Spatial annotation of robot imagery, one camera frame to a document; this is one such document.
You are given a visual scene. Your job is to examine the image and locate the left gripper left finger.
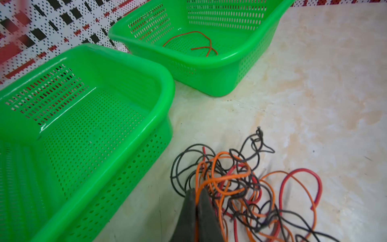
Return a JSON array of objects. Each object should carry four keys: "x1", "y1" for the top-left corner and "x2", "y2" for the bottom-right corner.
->
[{"x1": 170, "y1": 189, "x2": 196, "y2": 242}]

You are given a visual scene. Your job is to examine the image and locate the middle green plastic basket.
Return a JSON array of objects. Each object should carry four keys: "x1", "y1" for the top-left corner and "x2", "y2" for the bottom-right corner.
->
[{"x1": 1, "y1": 44, "x2": 175, "y2": 242}]

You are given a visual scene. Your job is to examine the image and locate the black cable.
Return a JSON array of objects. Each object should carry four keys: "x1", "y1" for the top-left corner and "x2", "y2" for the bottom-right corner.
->
[{"x1": 170, "y1": 126, "x2": 341, "y2": 242}]

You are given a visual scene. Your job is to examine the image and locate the green plastic basket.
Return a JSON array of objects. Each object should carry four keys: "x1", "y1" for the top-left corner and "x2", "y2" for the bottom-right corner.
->
[
  {"x1": 1, "y1": 44, "x2": 175, "y2": 242},
  {"x1": 108, "y1": 1, "x2": 292, "y2": 97}
]

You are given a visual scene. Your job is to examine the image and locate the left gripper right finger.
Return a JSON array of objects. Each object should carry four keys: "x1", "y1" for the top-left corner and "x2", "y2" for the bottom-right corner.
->
[{"x1": 197, "y1": 189, "x2": 224, "y2": 242}]

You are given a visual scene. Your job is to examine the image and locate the right green plastic basket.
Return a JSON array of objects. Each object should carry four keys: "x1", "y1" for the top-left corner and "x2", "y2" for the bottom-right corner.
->
[{"x1": 108, "y1": 1, "x2": 292, "y2": 97}]

